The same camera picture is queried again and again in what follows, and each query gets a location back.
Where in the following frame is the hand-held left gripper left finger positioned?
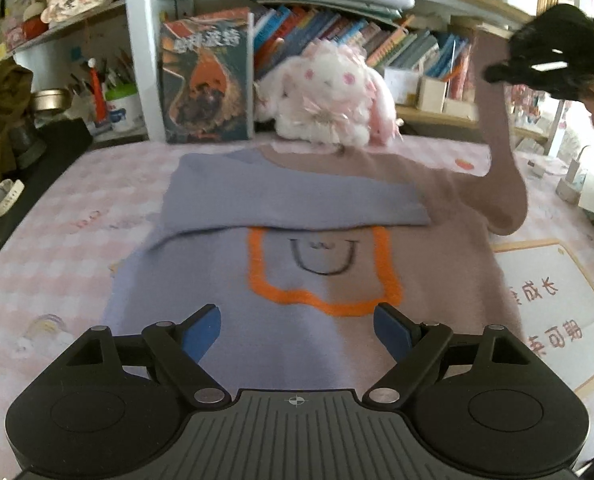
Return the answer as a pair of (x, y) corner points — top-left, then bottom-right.
(77, 303), (229, 412)

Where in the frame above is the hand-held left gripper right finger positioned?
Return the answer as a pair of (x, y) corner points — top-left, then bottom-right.
(365, 302), (524, 412)

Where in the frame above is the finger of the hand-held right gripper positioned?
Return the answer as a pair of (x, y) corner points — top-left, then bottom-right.
(483, 57), (522, 85)

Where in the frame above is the purple and beige sweater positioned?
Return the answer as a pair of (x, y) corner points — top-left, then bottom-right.
(101, 27), (530, 396)

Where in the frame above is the flat white box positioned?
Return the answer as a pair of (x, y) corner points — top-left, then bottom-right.
(442, 99), (480, 122)

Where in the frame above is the cream storage box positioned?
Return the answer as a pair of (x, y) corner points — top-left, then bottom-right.
(417, 76), (448, 113)

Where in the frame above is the white card holder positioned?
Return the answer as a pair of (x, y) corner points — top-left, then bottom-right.
(384, 67), (420, 106)

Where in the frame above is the white charger plug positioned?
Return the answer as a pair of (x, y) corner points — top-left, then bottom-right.
(557, 147), (585, 203)

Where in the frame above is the white pink plush bunny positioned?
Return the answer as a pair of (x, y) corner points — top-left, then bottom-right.
(254, 39), (403, 148)

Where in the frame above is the pink checked printed desk mat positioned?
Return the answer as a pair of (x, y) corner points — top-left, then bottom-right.
(0, 137), (594, 480)

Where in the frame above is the row of colourful books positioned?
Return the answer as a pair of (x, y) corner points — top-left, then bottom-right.
(249, 4), (478, 86)

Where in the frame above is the black side stand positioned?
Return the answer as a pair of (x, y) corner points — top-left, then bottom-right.
(0, 119), (94, 258)

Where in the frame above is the white wristwatch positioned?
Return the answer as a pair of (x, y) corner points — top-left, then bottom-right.
(0, 179), (25, 217)

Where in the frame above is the dragon cover book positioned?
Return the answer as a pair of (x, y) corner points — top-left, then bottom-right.
(158, 7), (255, 143)

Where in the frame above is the dark metal cup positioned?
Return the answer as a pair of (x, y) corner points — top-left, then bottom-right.
(10, 120), (47, 168)

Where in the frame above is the pen cup with pens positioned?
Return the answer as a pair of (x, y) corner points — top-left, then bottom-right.
(70, 50), (138, 126)

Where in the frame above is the red tassel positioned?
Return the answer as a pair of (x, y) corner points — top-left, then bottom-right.
(88, 57), (108, 123)

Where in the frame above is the round metal tin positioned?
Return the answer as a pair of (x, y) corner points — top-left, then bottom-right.
(30, 89), (72, 113)

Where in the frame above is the white wooden desk bookshelf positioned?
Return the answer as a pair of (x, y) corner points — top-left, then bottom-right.
(0, 0), (578, 161)

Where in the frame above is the olive jacket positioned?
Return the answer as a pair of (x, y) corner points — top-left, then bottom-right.
(0, 60), (34, 188)

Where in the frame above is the red and white figurine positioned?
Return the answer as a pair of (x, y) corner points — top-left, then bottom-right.
(22, 2), (50, 36)

